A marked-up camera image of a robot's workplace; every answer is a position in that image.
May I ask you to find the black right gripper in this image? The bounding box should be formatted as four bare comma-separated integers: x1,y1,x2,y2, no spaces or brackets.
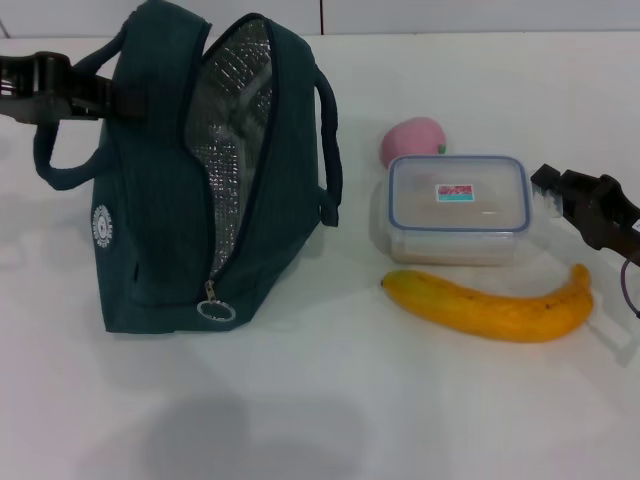
529,163,640,262

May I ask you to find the pink toy peach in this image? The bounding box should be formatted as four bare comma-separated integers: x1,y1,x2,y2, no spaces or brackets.
382,116,449,169

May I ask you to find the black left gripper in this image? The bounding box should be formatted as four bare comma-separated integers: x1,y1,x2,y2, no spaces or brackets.
0,52,150,124

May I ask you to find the yellow banana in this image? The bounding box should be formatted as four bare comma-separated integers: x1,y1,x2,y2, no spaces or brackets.
380,263,596,345

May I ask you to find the dark teal insulated lunch bag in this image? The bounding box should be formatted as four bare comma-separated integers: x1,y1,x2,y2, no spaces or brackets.
32,0,346,337

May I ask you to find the dark right gripper cable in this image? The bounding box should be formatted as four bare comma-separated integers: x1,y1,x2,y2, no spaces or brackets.
619,257,640,320

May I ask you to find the clear plastic food container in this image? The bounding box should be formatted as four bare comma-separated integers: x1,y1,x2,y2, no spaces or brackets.
370,153,534,267

